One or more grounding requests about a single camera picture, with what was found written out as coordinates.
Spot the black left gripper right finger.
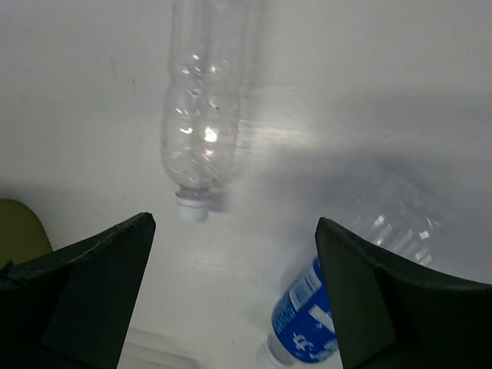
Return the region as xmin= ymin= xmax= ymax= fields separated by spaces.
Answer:
xmin=315 ymin=218 xmax=491 ymax=368

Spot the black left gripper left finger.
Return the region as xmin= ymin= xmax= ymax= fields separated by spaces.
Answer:
xmin=1 ymin=212 xmax=156 ymax=368

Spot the clear wide-mouth plastic jar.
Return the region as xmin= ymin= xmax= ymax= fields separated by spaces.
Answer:
xmin=117 ymin=327 xmax=200 ymax=369

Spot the clear bottle blue label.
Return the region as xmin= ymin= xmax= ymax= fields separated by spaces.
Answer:
xmin=257 ymin=172 xmax=454 ymax=368

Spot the clear ribbed bottle white cap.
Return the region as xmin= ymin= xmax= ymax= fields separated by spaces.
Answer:
xmin=161 ymin=1 xmax=250 ymax=222

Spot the olive green mesh bin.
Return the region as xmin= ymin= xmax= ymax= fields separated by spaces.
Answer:
xmin=1 ymin=198 xmax=53 ymax=268

